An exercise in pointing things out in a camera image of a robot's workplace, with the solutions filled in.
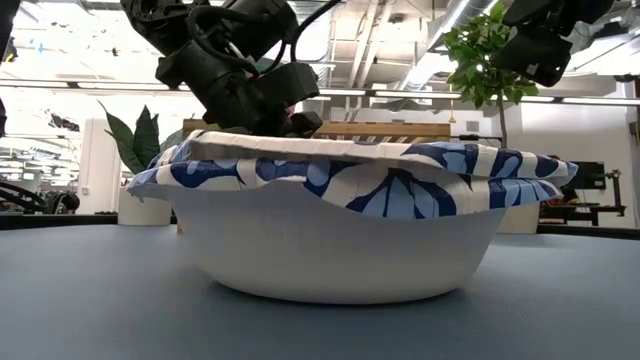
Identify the wooden slatted shelf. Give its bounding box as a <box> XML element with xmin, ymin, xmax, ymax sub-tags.
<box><xmin>175</xmin><ymin>118</ymin><xmax>453</xmax><ymax>234</ymax></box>

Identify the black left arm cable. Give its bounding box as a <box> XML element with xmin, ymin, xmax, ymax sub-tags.
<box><xmin>187</xmin><ymin>0</ymin><xmax>346</xmax><ymax>76</ymax></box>

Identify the black table frame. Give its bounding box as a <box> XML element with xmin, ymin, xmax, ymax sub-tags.
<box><xmin>0</xmin><ymin>213</ymin><xmax>640</xmax><ymax>242</ymax></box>

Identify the blue floral paper bowl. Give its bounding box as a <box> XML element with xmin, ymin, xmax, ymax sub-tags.
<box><xmin>127</xmin><ymin>158</ymin><xmax>561</xmax><ymax>306</ymax></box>
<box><xmin>149</xmin><ymin>128</ymin><xmax>580</xmax><ymax>187</ymax></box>

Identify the potted snake plant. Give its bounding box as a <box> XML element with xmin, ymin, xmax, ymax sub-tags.
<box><xmin>97</xmin><ymin>99</ymin><xmax>186</xmax><ymax>227</ymax></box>

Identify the black background machine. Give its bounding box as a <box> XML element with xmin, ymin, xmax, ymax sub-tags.
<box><xmin>0</xmin><ymin>178</ymin><xmax>82</xmax><ymax>216</ymax></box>

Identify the black monitor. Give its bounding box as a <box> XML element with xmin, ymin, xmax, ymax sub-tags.
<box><xmin>563</xmin><ymin>160</ymin><xmax>607</xmax><ymax>191</ymax></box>

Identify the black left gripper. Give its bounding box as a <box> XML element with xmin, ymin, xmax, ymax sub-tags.
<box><xmin>155</xmin><ymin>42</ymin><xmax>324</xmax><ymax>139</ymax></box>

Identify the potted leafy green tree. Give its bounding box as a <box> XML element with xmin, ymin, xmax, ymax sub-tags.
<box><xmin>442</xmin><ymin>2</ymin><xmax>542</xmax><ymax>235</ymax></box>

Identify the black desk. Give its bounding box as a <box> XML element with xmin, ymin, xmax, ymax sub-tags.
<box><xmin>538</xmin><ymin>169</ymin><xmax>627</xmax><ymax>227</ymax></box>

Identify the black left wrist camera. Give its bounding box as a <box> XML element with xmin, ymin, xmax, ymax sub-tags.
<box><xmin>255</xmin><ymin>62</ymin><xmax>321</xmax><ymax>109</ymax></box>

